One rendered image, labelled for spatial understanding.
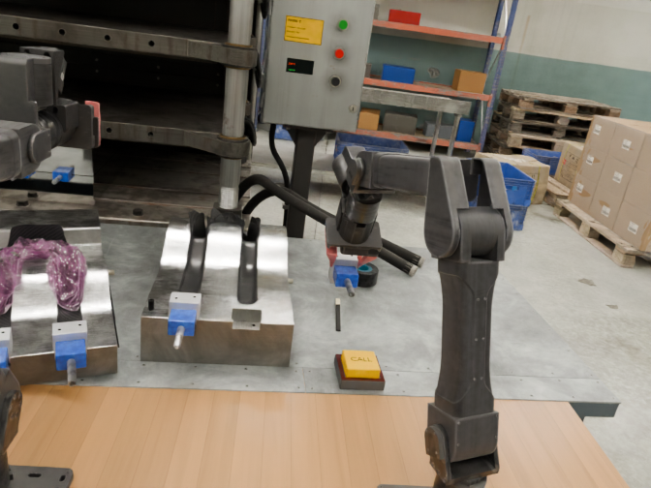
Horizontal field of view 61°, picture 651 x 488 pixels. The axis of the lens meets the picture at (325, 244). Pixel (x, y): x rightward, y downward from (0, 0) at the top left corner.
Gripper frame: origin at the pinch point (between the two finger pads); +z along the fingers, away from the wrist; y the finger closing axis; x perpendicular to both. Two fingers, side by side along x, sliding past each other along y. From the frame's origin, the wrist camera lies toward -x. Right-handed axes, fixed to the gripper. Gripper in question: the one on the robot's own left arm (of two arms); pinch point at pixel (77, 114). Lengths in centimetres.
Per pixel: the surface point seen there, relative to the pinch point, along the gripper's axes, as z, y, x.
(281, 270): 14.4, -35.8, 30.3
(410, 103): 340, -134, 23
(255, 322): -3.3, -31.4, 33.3
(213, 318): -7.4, -24.3, 30.8
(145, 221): 62, 3, 40
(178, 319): -10.9, -18.9, 29.5
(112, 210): 67, 14, 39
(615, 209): 303, -302, 80
